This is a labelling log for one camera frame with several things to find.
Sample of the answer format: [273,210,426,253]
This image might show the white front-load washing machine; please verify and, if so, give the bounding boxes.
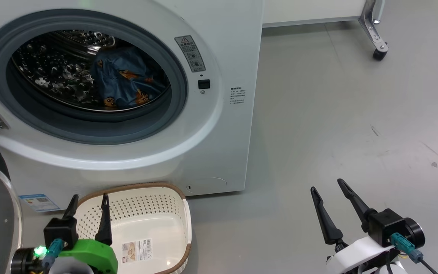
[0,0,264,212]

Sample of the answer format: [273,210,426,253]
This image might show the right cable with teal connector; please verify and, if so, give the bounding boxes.
[390,233,438,274]

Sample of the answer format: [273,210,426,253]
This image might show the white partition panel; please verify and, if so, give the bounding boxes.
[263,0,368,28]

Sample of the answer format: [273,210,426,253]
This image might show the paper label sticker in basket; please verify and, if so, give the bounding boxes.
[122,239,153,263]

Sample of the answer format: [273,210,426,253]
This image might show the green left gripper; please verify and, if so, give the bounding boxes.
[57,193,119,274]

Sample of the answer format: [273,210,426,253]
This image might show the white perforated basket brown rim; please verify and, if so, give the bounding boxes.
[74,183,192,274]

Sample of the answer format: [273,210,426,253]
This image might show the left cable with teal connector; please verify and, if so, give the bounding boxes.
[42,239,64,267]

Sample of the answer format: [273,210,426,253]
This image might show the blue and cream cartoon garment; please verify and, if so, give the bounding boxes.
[97,46,155,71]

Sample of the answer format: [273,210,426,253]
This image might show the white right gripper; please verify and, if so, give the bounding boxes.
[310,178,399,274]

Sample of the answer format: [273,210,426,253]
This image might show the cable with teal connector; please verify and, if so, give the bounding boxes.
[42,239,64,267]
[390,233,438,274]

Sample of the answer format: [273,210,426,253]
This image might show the blue cartoon print garment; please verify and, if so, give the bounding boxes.
[91,57,166,110]

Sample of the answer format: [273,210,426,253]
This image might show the blue energy label sticker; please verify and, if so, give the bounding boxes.
[18,194,60,212]

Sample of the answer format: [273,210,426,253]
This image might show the grey warning sticker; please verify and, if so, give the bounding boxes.
[175,35,206,73]

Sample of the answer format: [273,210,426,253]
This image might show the metal stand leg with caster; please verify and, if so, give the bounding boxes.
[359,0,389,61]

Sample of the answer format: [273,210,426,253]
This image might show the round filter cover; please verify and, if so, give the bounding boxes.
[186,177,227,194]

